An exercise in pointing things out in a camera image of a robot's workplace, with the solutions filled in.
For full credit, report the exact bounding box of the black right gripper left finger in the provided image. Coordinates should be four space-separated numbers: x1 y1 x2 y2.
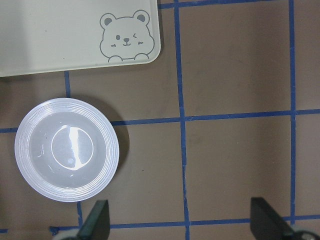
76 200 110 240

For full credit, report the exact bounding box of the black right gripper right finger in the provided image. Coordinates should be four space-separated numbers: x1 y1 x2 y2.
250 197 294 240

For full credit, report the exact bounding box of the cream bear tray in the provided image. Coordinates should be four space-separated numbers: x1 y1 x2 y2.
0 0 161 77

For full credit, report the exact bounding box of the white round plate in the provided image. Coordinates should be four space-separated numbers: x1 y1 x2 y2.
14 98 120 203

